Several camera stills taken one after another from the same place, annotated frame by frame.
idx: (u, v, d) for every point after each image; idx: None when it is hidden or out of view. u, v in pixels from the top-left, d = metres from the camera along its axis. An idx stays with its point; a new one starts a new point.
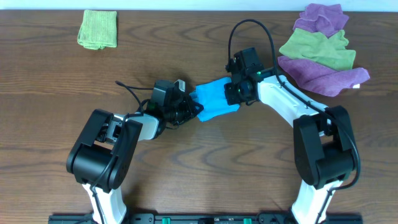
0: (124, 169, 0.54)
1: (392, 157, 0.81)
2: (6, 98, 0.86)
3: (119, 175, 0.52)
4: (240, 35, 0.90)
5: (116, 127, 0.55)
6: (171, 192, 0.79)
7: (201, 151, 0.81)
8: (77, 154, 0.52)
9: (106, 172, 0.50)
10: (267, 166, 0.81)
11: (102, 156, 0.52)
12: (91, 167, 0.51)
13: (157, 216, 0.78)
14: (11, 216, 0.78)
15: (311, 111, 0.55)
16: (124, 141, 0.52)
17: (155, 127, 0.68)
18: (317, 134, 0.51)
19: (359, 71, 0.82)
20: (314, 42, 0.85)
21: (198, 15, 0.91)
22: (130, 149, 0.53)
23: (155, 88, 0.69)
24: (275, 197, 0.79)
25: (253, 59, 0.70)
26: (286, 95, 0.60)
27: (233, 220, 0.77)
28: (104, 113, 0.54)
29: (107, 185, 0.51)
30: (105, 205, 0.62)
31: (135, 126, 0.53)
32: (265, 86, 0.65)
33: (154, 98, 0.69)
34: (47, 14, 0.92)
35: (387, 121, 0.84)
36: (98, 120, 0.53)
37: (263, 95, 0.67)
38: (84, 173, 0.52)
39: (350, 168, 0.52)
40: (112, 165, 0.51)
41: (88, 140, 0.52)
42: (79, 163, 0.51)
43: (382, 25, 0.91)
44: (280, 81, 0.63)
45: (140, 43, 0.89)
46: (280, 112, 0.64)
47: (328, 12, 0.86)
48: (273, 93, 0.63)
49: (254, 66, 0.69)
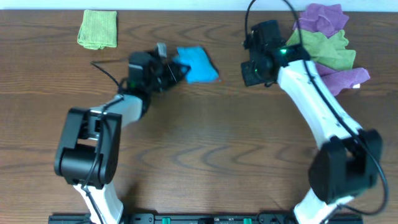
0: (114, 163, 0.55)
1: (392, 157, 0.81)
2: (6, 98, 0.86)
3: (109, 170, 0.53)
4: (240, 35, 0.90)
5: (96, 122, 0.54)
6: (171, 192, 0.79)
7: (201, 151, 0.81)
8: (62, 156, 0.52)
9: (95, 169, 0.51)
10: (267, 166, 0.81)
11: (87, 154, 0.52)
12: (79, 167, 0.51)
13: (156, 216, 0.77)
14: (10, 216, 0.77)
15: (341, 129, 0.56)
16: (106, 136, 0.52)
17: (137, 106, 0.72)
18: (343, 158, 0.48)
19: (359, 71, 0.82)
20: (314, 42, 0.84)
21: (198, 15, 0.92)
22: (115, 142, 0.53)
23: (130, 65, 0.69)
24: (275, 197, 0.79)
25: (273, 33, 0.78)
26: (318, 98, 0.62)
27: (233, 220, 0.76)
28: (79, 112, 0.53)
29: (99, 182, 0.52)
30: (102, 205, 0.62)
31: (115, 118, 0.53)
32: (291, 73, 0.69)
33: (132, 75, 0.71)
34: (48, 14, 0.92)
35: (387, 121, 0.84)
36: (76, 119, 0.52)
37: (286, 81, 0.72)
38: (74, 173, 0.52)
39: (368, 187, 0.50)
40: (101, 161, 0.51)
41: (70, 141, 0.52)
42: (66, 165, 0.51)
43: (382, 25, 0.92)
44: (310, 76, 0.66)
45: (140, 43, 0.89)
46: (305, 112, 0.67)
47: (329, 12, 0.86)
48: (300, 85, 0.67)
49: (274, 42, 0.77)
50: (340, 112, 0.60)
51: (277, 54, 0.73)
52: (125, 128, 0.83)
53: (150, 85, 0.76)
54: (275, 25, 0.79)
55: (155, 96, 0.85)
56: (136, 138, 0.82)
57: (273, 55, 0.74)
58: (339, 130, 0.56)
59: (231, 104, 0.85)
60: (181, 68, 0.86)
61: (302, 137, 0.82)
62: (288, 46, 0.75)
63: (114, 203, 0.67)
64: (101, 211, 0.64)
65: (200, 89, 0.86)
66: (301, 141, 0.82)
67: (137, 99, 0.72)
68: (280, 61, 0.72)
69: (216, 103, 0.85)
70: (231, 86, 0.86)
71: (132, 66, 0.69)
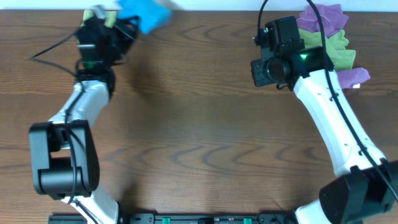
0: (94, 168, 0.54)
1: (392, 157, 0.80)
2: (6, 98, 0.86)
3: (92, 175, 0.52)
4: (240, 35, 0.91)
5: (63, 132, 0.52)
6: (171, 192, 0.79)
7: (201, 151, 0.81)
8: (40, 176, 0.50)
9: (77, 179, 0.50)
10: (267, 166, 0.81)
11: (64, 167, 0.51)
12: (60, 181, 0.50)
13: (156, 216, 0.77)
14: (10, 216, 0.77)
15: (364, 160, 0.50)
16: (78, 146, 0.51)
17: (102, 94, 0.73)
18: (363, 191, 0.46)
19: (359, 71, 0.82)
20: (314, 42, 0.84)
21: (198, 15, 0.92)
22: (88, 149, 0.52)
23: (78, 46, 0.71)
24: (276, 197, 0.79)
25: (290, 31, 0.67)
26: (341, 120, 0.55)
27: (233, 220, 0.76)
28: (42, 128, 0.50)
29: (84, 190, 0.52)
30: (96, 210, 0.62)
31: (82, 126, 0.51)
32: (313, 88, 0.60)
33: (85, 56, 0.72)
34: (48, 14, 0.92)
35: (387, 121, 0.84)
36: (41, 139, 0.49)
37: (301, 93, 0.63)
38: (57, 189, 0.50)
39: (382, 210, 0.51)
40: (81, 169, 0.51)
41: (43, 162, 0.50)
42: (46, 183, 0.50)
43: (382, 25, 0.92)
44: (333, 92, 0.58)
45: (140, 44, 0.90)
46: (321, 129, 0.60)
47: (329, 12, 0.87)
48: (319, 103, 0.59)
49: (293, 43, 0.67)
50: (363, 137, 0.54)
51: (295, 58, 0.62)
52: (125, 128, 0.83)
53: (107, 61, 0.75)
54: (293, 23, 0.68)
55: (154, 96, 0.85)
56: (136, 138, 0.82)
57: (290, 60, 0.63)
58: (364, 162, 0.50)
59: (230, 104, 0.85)
60: (131, 20, 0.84)
61: (302, 137, 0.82)
62: (308, 50, 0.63)
63: (108, 204, 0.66)
64: (95, 216, 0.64)
65: (199, 89, 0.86)
66: (301, 140, 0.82)
67: (100, 85, 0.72)
68: (298, 70, 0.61)
69: (216, 103, 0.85)
70: (231, 86, 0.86)
71: (81, 46, 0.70)
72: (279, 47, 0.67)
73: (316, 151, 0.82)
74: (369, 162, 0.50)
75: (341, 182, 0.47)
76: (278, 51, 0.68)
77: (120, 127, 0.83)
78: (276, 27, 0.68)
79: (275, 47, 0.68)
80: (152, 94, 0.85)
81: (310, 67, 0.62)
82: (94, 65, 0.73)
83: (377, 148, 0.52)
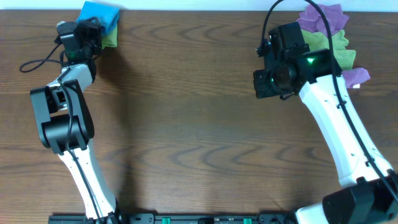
0: (91, 121, 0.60)
1: (392, 157, 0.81)
2: (5, 98, 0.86)
3: (88, 126, 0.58)
4: (240, 35, 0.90)
5: (58, 94, 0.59)
6: (171, 192, 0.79)
7: (202, 151, 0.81)
8: (43, 130, 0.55)
9: (75, 128, 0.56)
10: (268, 166, 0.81)
11: (61, 119, 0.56)
12: (61, 132, 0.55)
13: (156, 216, 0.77)
14: (10, 216, 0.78)
15: (371, 171, 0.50)
16: (74, 99, 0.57)
17: (88, 73, 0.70)
18: (370, 203, 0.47)
19: (359, 71, 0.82)
20: (314, 42, 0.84)
21: (198, 15, 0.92)
22: (82, 102, 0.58)
23: (61, 38, 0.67)
24: (276, 197, 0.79)
25: (294, 35, 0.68)
26: (347, 129, 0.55)
27: (234, 220, 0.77)
28: (40, 90, 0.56)
29: (84, 138, 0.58)
30: (92, 179, 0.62)
31: (73, 83, 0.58)
32: (321, 94, 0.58)
33: (69, 46, 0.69)
34: (48, 14, 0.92)
35: (387, 121, 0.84)
36: (41, 97, 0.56)
37: (308, 98, 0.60)
38: (60, 140, 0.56)
39: (387, 218, 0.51)
40: (78, 121, 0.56)
41: (44, 116, 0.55)
42: (50, 133, 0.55)
43: (382, 26, 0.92)
44: (341, 100, 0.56)
45: (140, 43, 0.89)
46: (326, 136, 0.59)
47: (328, 12, 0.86)
48: (325, 110, 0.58)
49: (297, 48, 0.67)
50: (369, 147, 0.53)
51: (302, 61, 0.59)
52: (125, 127, 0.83)
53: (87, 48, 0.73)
54: (298, 30, 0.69)
55: (154, 96, 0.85)
56: (136, 137, 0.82)
57: (296, 63, 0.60)
58: (371, 173, 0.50)
59: (230, 104, 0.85)
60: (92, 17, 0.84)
61: (302, 137, 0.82)
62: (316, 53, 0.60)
63: (106, 185, 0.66)
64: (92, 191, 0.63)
65: (199, 89, 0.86)
66: (301, 141, 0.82)
67: (82, 65, 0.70)
68: (306, 75, 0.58)
69: (216, 103, 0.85)
70: (231, 86, 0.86)
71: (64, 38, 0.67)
72: (283, 52, 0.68)
73: (316, 152, 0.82)
74: (376, 173, 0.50)
75: (347, 192, 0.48)
76: (282, 57, 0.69)
77: (120, 127, 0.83)
78: (280, 32, 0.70)
79: (280, 53, 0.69)
80: (152, 94, 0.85)
81: (317, 72, 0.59)
82: (76, 53, 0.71)
83: (383, 158, 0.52)
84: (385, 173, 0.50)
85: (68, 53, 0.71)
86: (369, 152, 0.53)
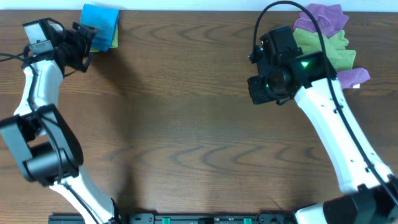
0: (76, 145, 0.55)
1: (392, 157, 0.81)
2: (5, 98, 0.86)
3: (75, 153, 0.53)
4: (240, 35, 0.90)
5: (32, 121, 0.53)
6: (171, 192, 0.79)
7: (201, 151, 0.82)
8: (25, 166, 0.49)
9: (62, 158, 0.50)
10: (268, 166, 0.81)
11: (45, 150, 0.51)
12: (46, 164, 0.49)
13: (156, 216, 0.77)
14: (10, 216, 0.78)
15: (370, 177, 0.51)
16: (55, 129, 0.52)
17: (57, 74, 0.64)
18: (371, 210, 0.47)
19: (359, 71, 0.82)
20: (314, 42, 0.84)
21: (198, 15, 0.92)
22: (63, 130, 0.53)
23: (25, 27, 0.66)
24: (276, 197, 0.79)
25: (286, 40, 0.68)
26: (346, 134, 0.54)
27: (233, 220, 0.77)
28: (12, 121, 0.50)
29: (72, 167, 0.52)
30: (88, 198, 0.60)
31: (50, 109, 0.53)
32: (318, 101, 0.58)
33: (35, 38, 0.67)
34: (48, 14, 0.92)
35: (387, 121, 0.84)
36: (14, 130, 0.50)
37: (305, 104, 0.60)
38: (46, 173, 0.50)
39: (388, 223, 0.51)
40: (63, 149, 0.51)
41: (22, 152, 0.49)
42: (34, 170, 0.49)
43: (382, 26, 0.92)
44: (337, 104, 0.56)
45: (140, 44, 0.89)
46: (324, 141, 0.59)
47: (328, 12, 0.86)
48: (323, 116, 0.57)
49: (290, 51, 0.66)
50: (369, 152, 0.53)
51: (296, 66, 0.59)
52: (125, 127, 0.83)
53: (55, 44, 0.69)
54: (290, 34, 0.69)
55: (153, 96, 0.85)
56: (136, 137, 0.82)
57: (290, 66, 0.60)
58: (370, 179, 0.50)
59: (230, 104, 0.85)
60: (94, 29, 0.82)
61: (303, 137, 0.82)
62: (308, 56, 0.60)
63: (100, 195, 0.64)
64: (90, 206, 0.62)
65: (199, 89, 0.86)
66: (301, 140, 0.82)
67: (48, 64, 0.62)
68: (301, 80, 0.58)
69: (216, 102, 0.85)
70: (231, 86, 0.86)
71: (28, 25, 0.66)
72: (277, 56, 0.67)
73: (316, 151, 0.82)
74: (377, 179, 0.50)
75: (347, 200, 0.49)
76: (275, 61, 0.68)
77: (120, 127, 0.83)
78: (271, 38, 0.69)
79: (273, 57, 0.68)
80: (152, 94, 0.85)
81: (313, 76, 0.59)
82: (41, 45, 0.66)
83: (383, 162, 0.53)
84: (386, 178, 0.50)
85: (33, 48, 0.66)
86: (368, 156, 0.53)
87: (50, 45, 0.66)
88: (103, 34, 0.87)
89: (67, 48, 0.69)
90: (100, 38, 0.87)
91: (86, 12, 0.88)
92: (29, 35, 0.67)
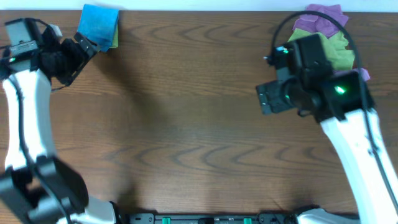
0: (80, 185, 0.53)
1: (390, 157, 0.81)
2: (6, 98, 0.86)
3: (78, 196, 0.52)
4: (240, 35, 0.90)
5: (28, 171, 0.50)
6: (171, 191, 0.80)
7: (201, 151, 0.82)
8: (27, 216, 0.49)
9: (65, 206, 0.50)
10: (267, 166, 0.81)
11: (47, 198, 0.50)
12: (50, 211, 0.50)
13: (156, 216, 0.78)
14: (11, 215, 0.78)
15: None
16: (53, 184, 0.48)
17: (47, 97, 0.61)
18: None
19: (359, 71, 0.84)
20: None
21: (198, 15, 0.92)
22: (68, 177, 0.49)
23: (8, 27, 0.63)
24: (276, 197, 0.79)
25: (315, 50, 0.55)
26: (380, 183, 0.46)
27: (233, 220, 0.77)
28: (5, 180, 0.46)
29: (76, 210, 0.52)
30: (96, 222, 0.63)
31: (50, 164, 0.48)
32: (351, 139, 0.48)
33: (16, 38, 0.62)
34: (48, 15, 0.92)
35: (386, 121, 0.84)
36: (8, 191, 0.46)
37: (333, 134, 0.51)
38: (49, 218, 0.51)
39: None
40: (65, 198, 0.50)
41: (22, 206, 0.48)
42: (37, 218, 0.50)
43: (382, 26, 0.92)
44: (375, 147, 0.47)
45: (140, 44, 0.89)
46: (351, 180, 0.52)
47: (328, 12, 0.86)
48: (354, 155, 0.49)
49: (320, 66, 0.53)
50: None
51: (329, 92, 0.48)
52: (125, 127, 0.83)
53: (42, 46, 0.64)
54: (319, 43, 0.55)
55: (153, 96, 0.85)
56: (136, 137, 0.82)
57: (322, 93, 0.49)
58: None
59: (230, 104, 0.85)
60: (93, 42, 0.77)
61: (302, 137, 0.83)
62: (342, 83, 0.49)
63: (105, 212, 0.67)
64: None
65: (199, 89, 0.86)
66: (300, 140, 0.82)
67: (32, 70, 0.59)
68: (333, 111, 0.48)
69: (216, 102, 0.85)
70: (231, 86, 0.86)
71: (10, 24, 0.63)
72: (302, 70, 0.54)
73: (316, 151, 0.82)
74: None
75: None
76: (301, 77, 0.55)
77: (120, 127, 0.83)
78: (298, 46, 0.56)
79: (300, 72, 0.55)
80: (152, 94, 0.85)
81: (346, 106, 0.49)
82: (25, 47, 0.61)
83: None
84: None
85: (13, 50, 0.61)
86: None
87: (34, 46, 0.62)
88: (104, 35, 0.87)
89: (58, 56, 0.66)
90: (101, 38, 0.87)
91: (87, 13, 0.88)
92: (10, 33, 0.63)
